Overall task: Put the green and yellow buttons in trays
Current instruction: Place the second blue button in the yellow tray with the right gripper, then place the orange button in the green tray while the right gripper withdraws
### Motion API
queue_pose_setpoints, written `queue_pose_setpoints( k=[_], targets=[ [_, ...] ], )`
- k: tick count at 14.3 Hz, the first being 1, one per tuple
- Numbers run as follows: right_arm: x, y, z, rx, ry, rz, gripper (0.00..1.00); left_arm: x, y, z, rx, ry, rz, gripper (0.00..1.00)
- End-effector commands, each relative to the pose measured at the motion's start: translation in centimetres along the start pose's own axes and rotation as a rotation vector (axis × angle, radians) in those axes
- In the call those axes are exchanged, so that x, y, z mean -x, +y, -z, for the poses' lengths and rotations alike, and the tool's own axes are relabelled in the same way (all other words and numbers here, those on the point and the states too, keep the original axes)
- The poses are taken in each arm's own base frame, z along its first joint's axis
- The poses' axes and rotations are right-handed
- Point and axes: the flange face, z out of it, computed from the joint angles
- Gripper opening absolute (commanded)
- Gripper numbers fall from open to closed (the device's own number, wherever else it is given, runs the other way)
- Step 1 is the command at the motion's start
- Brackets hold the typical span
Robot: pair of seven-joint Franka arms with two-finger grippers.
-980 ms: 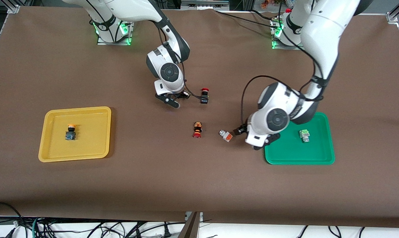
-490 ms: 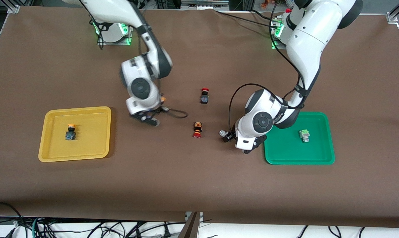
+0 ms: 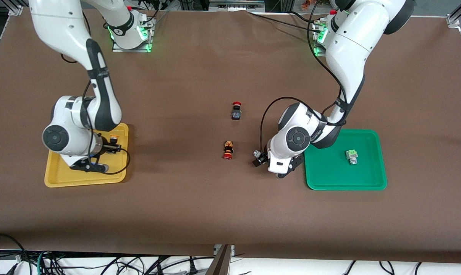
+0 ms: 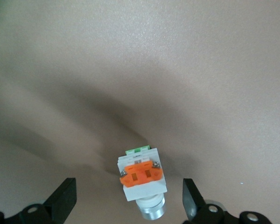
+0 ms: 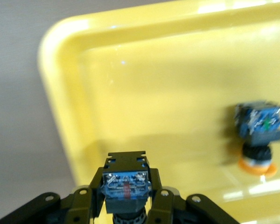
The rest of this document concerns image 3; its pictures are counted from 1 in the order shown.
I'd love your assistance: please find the yellow plastic tray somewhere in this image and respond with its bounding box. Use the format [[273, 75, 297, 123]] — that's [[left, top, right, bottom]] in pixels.
[[44, 123, 129, 188]]

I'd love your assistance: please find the green plastic tray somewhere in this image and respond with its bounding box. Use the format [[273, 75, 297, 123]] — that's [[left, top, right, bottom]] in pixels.
[[304, 129, 388, 191]]

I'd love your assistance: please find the brown table cover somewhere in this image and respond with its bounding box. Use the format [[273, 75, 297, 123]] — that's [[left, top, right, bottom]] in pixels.
[[0, 8, 461, 264]]

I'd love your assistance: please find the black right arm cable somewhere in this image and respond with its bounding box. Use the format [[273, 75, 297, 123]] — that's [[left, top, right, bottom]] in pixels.
[[60, 11, 131, 175]]

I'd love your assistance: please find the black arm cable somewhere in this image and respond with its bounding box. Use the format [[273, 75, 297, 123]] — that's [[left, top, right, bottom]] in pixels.
[[60, 11, 131, 175], [259, 0, 348, 154]]

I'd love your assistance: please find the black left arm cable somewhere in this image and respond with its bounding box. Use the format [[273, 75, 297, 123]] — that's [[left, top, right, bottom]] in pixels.
[[259, 0, 348, 154]]

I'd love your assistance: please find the black floor cable loop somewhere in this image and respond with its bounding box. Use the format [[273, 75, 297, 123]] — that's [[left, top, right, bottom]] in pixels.
[[0, 233, 29, 275]]

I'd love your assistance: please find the brown support post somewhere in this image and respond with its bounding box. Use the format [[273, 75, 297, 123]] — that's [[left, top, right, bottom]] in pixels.
[[205, 244, 233, 275]]

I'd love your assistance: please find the green floor cable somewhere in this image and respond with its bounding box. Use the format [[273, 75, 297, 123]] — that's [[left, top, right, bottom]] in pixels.
[[36, 251, 50, 275]]

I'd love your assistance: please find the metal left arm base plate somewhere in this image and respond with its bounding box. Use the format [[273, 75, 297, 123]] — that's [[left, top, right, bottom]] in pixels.
[[312, 19, 330, 57]]

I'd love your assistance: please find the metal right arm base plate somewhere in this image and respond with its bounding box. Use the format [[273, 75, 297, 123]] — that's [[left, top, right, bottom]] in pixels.
[[112, 13, 157, 53]]

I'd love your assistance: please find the black cable on table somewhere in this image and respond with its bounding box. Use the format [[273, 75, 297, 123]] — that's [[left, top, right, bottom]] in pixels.
[[249, 11, 319, 28]]

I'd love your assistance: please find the grey metal rail box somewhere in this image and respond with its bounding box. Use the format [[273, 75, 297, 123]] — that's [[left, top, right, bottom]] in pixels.
[[209, 0, 266, 11]]

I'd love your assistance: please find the aluminium frame corner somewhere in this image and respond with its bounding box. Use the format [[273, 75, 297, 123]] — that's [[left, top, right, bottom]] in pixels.
[[446, 0, 461, 26], [5, 0, 29, 16]]

